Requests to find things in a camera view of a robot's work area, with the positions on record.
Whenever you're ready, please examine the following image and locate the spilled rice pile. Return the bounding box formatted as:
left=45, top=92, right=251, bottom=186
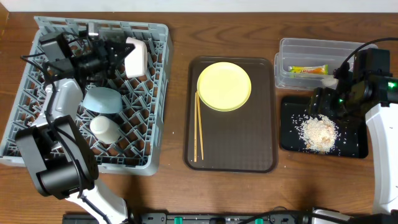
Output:
left=290, top=114, right=341, bottom=154

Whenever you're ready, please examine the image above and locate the black food waste tray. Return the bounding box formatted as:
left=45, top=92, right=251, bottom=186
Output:
left=280, top=96, right=369, bottom=159

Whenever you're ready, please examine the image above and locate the brown serving tray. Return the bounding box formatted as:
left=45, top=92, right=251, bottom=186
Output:
left=183, top=56, right=279, bottom=173

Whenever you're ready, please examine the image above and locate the green orange snack wrapper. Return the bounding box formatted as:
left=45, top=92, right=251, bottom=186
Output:
left=288, top=65, right=328, bottom=75

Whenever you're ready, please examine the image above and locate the clear plastic waste bin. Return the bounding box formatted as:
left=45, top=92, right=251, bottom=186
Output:
left=274, top=38, right=361, bottom=91

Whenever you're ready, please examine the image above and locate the pink bowl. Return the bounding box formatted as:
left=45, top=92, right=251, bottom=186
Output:
left=124, top=37, right=148, bottom=78

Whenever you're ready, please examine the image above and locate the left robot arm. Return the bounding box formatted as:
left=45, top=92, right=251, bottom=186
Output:
left=15, top=32, right=136, bottom=223

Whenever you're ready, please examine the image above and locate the yellow plate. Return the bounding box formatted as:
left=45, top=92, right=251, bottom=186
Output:
left=197, top=62, right=252, bottom=112

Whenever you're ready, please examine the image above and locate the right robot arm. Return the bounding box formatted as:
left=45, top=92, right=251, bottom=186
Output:
left=308, top=47, right=397, bottom=223

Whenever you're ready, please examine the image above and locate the white cup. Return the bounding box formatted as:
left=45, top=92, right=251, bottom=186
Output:
left=90, top=116, right=121, bottom=144

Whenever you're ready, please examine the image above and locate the grey dishwasher rack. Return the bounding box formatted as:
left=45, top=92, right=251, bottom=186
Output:
left=1, top=20, right=173, bottom=175

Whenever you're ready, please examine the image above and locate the wooden chopstick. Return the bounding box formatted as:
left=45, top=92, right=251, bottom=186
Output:
left=196, top=91, right=204, bottom=160
left=193, top=92, right=197, bottom=162

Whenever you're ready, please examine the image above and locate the light blue bowl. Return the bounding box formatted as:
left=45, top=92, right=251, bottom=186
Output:
left=82, top=87, right=123, bottom=114

